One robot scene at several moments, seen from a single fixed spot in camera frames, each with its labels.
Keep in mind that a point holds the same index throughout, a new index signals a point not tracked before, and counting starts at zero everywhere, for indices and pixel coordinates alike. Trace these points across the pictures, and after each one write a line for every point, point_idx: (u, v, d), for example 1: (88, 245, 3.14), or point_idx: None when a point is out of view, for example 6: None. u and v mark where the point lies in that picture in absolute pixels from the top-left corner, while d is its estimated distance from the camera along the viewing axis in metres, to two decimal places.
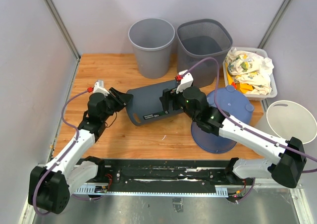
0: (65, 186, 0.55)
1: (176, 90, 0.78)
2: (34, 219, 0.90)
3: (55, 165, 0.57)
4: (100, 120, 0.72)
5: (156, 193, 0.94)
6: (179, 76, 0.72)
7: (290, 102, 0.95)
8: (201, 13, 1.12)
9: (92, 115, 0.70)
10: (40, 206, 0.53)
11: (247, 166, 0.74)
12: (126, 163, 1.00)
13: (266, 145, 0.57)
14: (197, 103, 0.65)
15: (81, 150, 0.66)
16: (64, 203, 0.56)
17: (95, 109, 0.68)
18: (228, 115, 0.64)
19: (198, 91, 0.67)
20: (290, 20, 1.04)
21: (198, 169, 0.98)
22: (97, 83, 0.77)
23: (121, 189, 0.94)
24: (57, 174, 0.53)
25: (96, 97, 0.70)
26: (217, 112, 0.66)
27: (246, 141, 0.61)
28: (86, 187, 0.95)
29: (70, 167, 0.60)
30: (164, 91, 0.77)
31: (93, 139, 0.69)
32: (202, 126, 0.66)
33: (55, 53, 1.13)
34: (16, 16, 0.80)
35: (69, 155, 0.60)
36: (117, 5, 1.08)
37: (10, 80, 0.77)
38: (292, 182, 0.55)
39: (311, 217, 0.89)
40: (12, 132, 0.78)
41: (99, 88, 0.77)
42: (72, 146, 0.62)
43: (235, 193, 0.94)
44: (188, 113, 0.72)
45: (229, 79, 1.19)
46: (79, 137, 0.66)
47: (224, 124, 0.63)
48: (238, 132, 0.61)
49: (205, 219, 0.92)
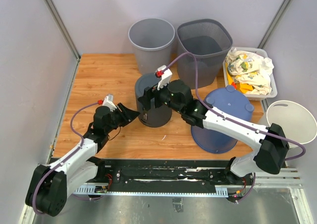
0: (64, 188, 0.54)
1: (157, 86, 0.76)
2: (34, 219, 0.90)
3: (58, 165, 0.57)
4: (104, 132, 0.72)
5: (156, 193, 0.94)
6: (159, 72, 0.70)
7: (290, 102, 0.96)
8: (201, 13, 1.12)
9: (97, 126, 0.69)
10: (37, 206, 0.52)
11: (240, 160, 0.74)
12: (126, 164, 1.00)
13: (247, 133, 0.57)
14: (182, 96, 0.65)
15: (84, 158, 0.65)
16: (59, 206, 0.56)
17: (100, 122, 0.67)
18: (211, 107, 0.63)
19: (183, 85, 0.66)
20: (290, 19, 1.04)
21: (198, 169, 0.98)
22: (106, 97, 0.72)
23: (121, 189, 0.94)
24: (59, 174, 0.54)
25: (103, 110, 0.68)
26: (200, 105, 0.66)
27: (229, 131, 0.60)
28: (86, 187, 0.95)
29: (72, 170, 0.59)
30: (145, 89, 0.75)
31: (96, 148, 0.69)
32: (186, 119, 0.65)
33: (55, 53, 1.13)
34: (16, 17, 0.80)
35: (73, 158, 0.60)
36: (117, 5, 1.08)
37: (9, 79, 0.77)
38: (275, 168, 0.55)
39: (311, 217, 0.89)
40: (12, 131, 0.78)
41: (110, 103, 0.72)
42: (76, 151, 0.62)
43: (235, 193, 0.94)
44: (173, 108, 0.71)
45: (229, 79, 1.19)
46: (85, 145, 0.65)
47: (207, 115, 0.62)
48: (221, 122, 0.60)
49: (205, 219, 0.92)
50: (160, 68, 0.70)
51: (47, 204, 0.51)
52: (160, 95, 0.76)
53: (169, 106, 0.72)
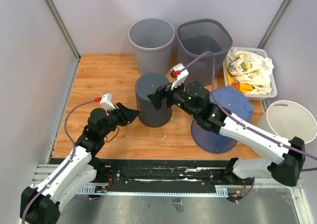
0: (54, 207, 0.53)
1: (170, 86, 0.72)
2: None
3: (44, 188, 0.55)
4: (100, 136, 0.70)
5: (156, 193, 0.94)
6: (176, 72, 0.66)
7: (290, 102, 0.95)
8: (201, 13, 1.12)
9: (92, 130, 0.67)
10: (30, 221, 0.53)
11: (247, 165, 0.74)
12: (126, 164, 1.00)
13: (269, 145, 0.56)
14: (200, 100, 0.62)
15: (77, 169, 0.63)
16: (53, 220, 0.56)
17: (93, 126, 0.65)
18: (230, 113, 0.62)
19: (202, 88, 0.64)
20: (290, 19, 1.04)
21: (198, 169, 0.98)
22: (105, 95, 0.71)
23: (121, 189, 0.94)
24: (46, 199, 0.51)
25: (99, 114, 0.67)
26: (217, 109, 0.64)
27: (248, 140, 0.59)
28: (86, 187, 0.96)
29: (62, 188, 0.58)
30: (157, 88, 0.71)
31: (89, 157, 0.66)
32: (202, 125, 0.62)
33: (55, 53, 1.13)
34: (16, 17, 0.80)
35: (61, 176, 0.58)
36: (117, 6, 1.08)
37: (9, 79, 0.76)
38: (292, 181, 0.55)
39: (311, 217, 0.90)
40: (12, 131, 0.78)
41: (107, 102, 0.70)
42: (65, 166, 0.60)
43: (236, 193, 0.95)
44: (186, 111, 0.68)
45: (229, 79, 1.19)
46: (76, 157, 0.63)
47: (226, 122, 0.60)
48: (240, 131, 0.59)
49: (205, 219, 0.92)
50: (177, 68, 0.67)
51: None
52: (173, 96, 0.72)
53: (182, 108, 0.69)
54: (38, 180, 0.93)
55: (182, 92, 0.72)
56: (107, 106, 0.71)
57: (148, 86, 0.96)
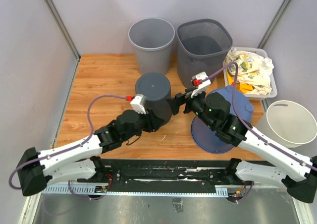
0: (40, 181, 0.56)
1: (190, 94, 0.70)
2: (34, 219, 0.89)
3: (45, 157, 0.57)
4: (118, 138, 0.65)
5: (156, 193, 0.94)
6: (197, 81, 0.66)
7: (290, 102, 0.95)
8: (201, 13, 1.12)
9: (116, 127, 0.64)
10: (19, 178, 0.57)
11: (255, 171, 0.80)
12: (126, 164, 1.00)
13: (291, 163, 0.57)
14: (221, 113, 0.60)
15: (82, 156, 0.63)
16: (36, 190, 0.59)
17: (120, 125, 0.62)
18: (250, 126, 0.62)
19: (222, 100, 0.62)
20: (290, 19, 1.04)
21: (198, 169, 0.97)
22: (139, 97, 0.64)
23: (120, 189, 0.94)
24: (37, 169, 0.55)
25: (129, 115, 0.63)
26: (237, 121, 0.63)
27: (269, 156, 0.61)
28: (86, 187, 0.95)
29: (58, 165, 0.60)
30: (177, 94, 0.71)
31: (99, 150, 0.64)
32: (222, 137, 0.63)
33: (55, 52, 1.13)
34: (16, 17, 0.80)
35: (64, 155, 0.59)
36: (117, 6, 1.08)
37: (9, 79, 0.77)
38: (308, 198, 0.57)
39: (311, 217, 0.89)
40: (12, 131, 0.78)
41: (139, 105, 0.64)
42: (72, 148, 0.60)
43: (235, 193, 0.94)
44: (204, 121, 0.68)
45: (229, 79, 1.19)
46: (85, 145, 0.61)
47: (247, 136, 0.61)
48: (262, 146, 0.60)
49: (205, 219, 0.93)
50: (199, 77, 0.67)
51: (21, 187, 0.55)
52: (192, 103, 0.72)
53: (200, 117, 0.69)
54: None
55: (202, 101, 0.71)
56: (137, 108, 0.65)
57: (148, 86, 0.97)
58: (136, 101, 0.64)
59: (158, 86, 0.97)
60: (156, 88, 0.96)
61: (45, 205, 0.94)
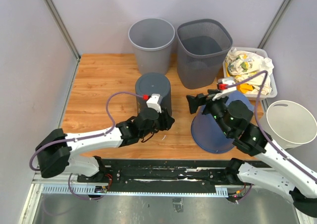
0: (63, 162, 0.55)
1: (212, 97, 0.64)
2: (34, 220, 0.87)
3: (72, 140, 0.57)
4: (137, 134, 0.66)
5: (156, 193, 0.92)
6: (223, 85, 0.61)
7: (290, 102, 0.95)
8: (201, 13, 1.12)
9: (135, 123, 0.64)
10: (39, 158, 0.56)
11: (259, 177, 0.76)
12: (126, 164, 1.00)
13: (307, 181, 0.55)
14: (243, 122, 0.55)
15: (103, 145, 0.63)
16: (54, 172, 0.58)
17: (140, 121, 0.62)
18: (271, 139, 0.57)
19: (244, 109, 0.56)
20: (290, 19, 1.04)
21: (198, 169, 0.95)
22: (156, 96, 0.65)
23: (121, 190, 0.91)
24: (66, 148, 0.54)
25: (150, 113, 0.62)
26: (258, 132, 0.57)
27: (284, 171, 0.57)
28: (85, 187, 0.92)
29: (80, 150, 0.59)
30: (198, 94, 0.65)
31: (118, 143, 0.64)
32: (239, 145, 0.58)
33: (55, 52, 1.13)
34: (16, 17, 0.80)
35: (89, 140, 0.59)
36: (117, 5, 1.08)
37: (9, 79, 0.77)
38: None
39: (311, 217, 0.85)
40: (12, 131, 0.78)
41: (156, 105, 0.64)
42: (97, 135, 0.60)
43: (235, 193, 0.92)
44: (220, 126, 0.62)
45: (229, 79, 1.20)
46: (109, 135, 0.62)
47: (267, 149, 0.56)
48: (281, 162, 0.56)
49: (205, 219, 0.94)
50: (226, 82, 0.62)
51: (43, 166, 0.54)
52: (212, 106, 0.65)
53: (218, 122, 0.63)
54: (38, 180, 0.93)
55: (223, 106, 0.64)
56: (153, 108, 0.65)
57: (148, 85, 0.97)
58: (152, 100, 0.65)
59: (158, 86, 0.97)
60: (156, 88, 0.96)
61: (45, 205, 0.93)
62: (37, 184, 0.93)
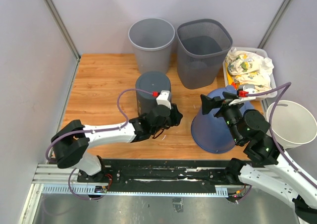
0: (81, 152, 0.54)
1: (229, 102, 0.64)
2: (34, 220, 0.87)
3: (90, 131, 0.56)
4: (149, 130, 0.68)
5: (157, 193, 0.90)
6: (244, 92, 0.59)
7: (290, 102, 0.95)
8: (201, 13, 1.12)
9: (147, 120, 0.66)
10: (55, 149, 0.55)
11: (261, 180, 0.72)
12: (126, 163, 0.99)
13: (315, 193, 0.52)
14: (258, 133, 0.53)
15: (117, 139, 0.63)
16: (68, 164, 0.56)
17: (153, 118, 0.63)
18: (282, 149, 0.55)
19: (262, 120, 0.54)
20: (290, 19, 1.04)
21: (198, 169, 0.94)
22: (166, 93, 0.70)
23: (121, 190, 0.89)
24: (84, 139, 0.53)
25: (163, 109, 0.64)
26: (271, 142, 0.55)
27: (292, 182, 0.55)
28: (86, 187, 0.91)
29: (96, 142, 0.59)
30: (215, 97, 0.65)
31: (131, 138, 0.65)
32: (251, 156, 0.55)
33: (55, 52, 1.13)
34: (16, 17, 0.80)
35: (105, 133, 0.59)
36: (117, 5, 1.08)
37: (9, 79, 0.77)
38: None
39: None
40: (12, 131, 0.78)
41: (166, 101, 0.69)
42: (113, 129, 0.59)
43: (235, 193, 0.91)
44: (233, 134, 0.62)
45: (229, 79, 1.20)
46: (123, 129, 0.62)
47: (279, 161, 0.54)
48: (290, 173, 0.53)
49: (204, 219, 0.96)
50: (246, 89, 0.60)
51: (61, 155, 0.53)
52: (226, 112, 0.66)
53: (231, 129, 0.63)
54: (38, 180, 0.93)
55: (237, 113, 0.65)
56: (163, 103, 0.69)
57: (149, 84, 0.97)
58: (162, 96, 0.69)
59: (158, 85, 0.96)
60: (156, 87, 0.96)
61: (45, 205, 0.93)
62: (37, 184, 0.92)
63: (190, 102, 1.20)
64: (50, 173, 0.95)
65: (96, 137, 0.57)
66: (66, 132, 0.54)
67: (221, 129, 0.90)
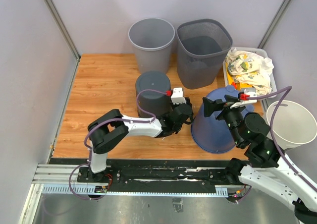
0: (118, 140, 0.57)
1: (230, 105, 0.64)
2: (34, 220, 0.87)
3: (128, 121, 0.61)
4: (172, 126, 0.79)
5: (156, 193, 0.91)
6: (244, 96, 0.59)
7: (290, 102, 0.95)
8: (201, 13, 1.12)
9: (171, 117, 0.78)
10: (91, 136, 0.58)
11: (261, 182, 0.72)
12: (126, 163, 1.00)
13: (314, 196, 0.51)
14: (259, 137, 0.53)
15: (145, 132, 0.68)
16: (103, 151, 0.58)
17: (177, 115, 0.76)
18: (283, 152, 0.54)
19: (262, 123, 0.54)
20: (290, 19, 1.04)
21: (198, 169, 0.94)
22: (178, 90, 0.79)
23: (120, 189, 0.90)
24: (124, 127, 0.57)
25: (185, 107, 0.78)
26: (272, 144, 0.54)
27: (291, 185, 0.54)
28: (85, 187, 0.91)
29: (130, 132, 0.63)
30: (216, 100, 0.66)
31: (158, 133, 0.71)
32: (252, 158, 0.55)
33: (55, 52, 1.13)
34: (16, 17, 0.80)
35: (139, 124, 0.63)
36: (117, 5, 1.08)
37: (9, 79, 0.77)
38: None
39: None
40: (12, 131, 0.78)
41: (181, 97, 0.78)
42: (145, 122, 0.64)
43: (235, 193, 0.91)
44: (234, 136, 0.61)
45: (229, 79, 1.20)
46: (153, 123, 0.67)
47: (279, 164, 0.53)
48: (291, 176, 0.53)
49: (205, 219, 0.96)
50: (247, 92, 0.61)
51: (99, 141, 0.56)
52: (227, 114, 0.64)
53: (232, 131, 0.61)
54: (38, 180, 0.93)
55: (238, 116, 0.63)
56: (178, 99, 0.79)
57: (149, 84, 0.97)
58: (176, 93, 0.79)
59: (158, 85, 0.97)
60: (155, 87, 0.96)
61: (45, 205, 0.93)
62: (37, 184, 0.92)
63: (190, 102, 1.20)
64: (50, 173, 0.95)
65: (133, 128, 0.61)
66: (106, 119, 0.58)
67: (221, 129, 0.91)
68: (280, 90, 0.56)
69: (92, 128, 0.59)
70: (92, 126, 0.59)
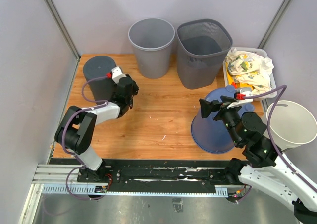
0: (91, 130, 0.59)
1: (227, 104, 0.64)
2: (34, 220, 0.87)
3: (90, 109, 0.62)
4: (126, 101, 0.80)
5: (157, 193, 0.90)
6: (240, 95, 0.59)
7: (290, 102, 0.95)
8: (201, 13, 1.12)
9: (119, 94, 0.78)
10: (66, 141, 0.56)
11: (261, 182, 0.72)
12: (126, 164, 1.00)
13: (312, 196, 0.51)
14: (256, 135, 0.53)
15: (106, 116, 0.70)
16: (84, 145, 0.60)
17: (123, 90, 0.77)
18: (281, 152, 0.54)
19: (259, 122, 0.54)
20: (290, 19, 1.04)
21: (198, 169, 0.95)
22: (116, 70, 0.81)
23: (121, 189, 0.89)
24: (89, 114, 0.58)
25: (126, 81, 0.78)
26: (268, 143, 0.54)
27: (290, 184, 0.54)
28: (86, 187, 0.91)
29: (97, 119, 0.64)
30: (213, 101, 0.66)
31: (118, 112, 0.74)
32: (249, 157, 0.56)
33: (55, 52, 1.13)
34: (15, 17, 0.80)
35: (101, 109, 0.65)
36: (117, 5, 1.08)
37: (10, 79, 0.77)
38: None
39: None
40: (12, 131, 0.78)
41: (122, 74, 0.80)
42: (103, 105, 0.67)
43: (236, 193, 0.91)
44: (232, 136, 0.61)
45: (229, 79, 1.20)
46: (110, 104, 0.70)
47: (277, 163, 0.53)
48: (289, 175, 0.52)
49: (205, 219, 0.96)
50: (243, 91, 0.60)
51: (76, 141, 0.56)
52: (225, 115, 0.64)
53: (230, 131, 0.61)
54: (38, 180, 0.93)
55: (236, 115, 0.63)
56: (120, 78, 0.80)
57: (95, 68, 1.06)
58: (116, 73, 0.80)
59: (103, 69, 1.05)
60: (101, 71, 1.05)
61: (45, 205, 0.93)
62: (37, 184, 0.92)
63: (190, 102, 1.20)
64: (50, 173, 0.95)
65: (96, 112, 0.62)
66: (68, 120, 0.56)
67: (221, 129, 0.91)
68: (277, 88, 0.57)
69: (60, 136, 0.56)
70: (59, 135, 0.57)
